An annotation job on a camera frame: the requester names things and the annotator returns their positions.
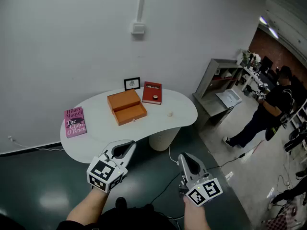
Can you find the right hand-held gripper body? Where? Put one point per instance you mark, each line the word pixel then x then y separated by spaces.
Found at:
pixel 204 190

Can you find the person's right forearm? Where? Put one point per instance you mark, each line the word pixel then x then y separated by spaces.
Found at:
pixel 195 214

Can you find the white flat panel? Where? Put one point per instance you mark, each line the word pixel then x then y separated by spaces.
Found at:
pixel 229 97

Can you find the person's black shirt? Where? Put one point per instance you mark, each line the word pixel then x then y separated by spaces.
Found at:
pixel 134 218

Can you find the white wall switch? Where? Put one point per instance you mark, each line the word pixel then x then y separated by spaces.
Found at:
pixel 138 28

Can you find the white table pedestal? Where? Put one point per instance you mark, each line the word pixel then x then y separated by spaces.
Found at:
pixel 163 138

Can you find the person's left forearm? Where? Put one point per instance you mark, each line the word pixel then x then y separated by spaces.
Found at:
pixel 88 205

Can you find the white shelving rack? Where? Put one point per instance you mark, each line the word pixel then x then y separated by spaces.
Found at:
pixel 298 116

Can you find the white oval table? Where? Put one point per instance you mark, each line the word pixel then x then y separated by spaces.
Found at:
pixel 96 138

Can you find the red book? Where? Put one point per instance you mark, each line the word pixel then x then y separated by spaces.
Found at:
pixel 151 92

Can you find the grey shelf unit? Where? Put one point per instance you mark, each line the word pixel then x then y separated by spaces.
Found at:
pixel 211 104

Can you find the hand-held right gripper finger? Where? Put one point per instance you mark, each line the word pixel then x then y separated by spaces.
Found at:
pixel 202 170
pixel 184 168

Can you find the person's black shoe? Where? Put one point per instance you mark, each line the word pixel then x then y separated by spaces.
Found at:
pixel 121 202

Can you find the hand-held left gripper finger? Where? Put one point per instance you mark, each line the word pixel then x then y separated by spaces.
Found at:
pixel 120 143
pixel 130 153

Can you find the orange wooden box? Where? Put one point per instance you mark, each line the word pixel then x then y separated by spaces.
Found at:
pixel 123 97

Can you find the black picture frame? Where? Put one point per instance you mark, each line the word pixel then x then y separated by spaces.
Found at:
pixel 132 83

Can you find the pink book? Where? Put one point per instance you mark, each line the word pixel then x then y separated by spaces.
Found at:
pixel 74 123

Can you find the ceiling light panel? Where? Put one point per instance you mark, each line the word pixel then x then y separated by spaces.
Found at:
pixel 273 32
pixel 263 20

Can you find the black monitor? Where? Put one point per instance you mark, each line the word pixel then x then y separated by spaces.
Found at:
pixel 266 63

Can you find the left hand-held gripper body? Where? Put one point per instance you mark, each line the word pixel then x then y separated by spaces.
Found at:
pixel 105 174

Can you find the white background desk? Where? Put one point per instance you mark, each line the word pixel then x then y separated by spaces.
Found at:
pixel 251 74

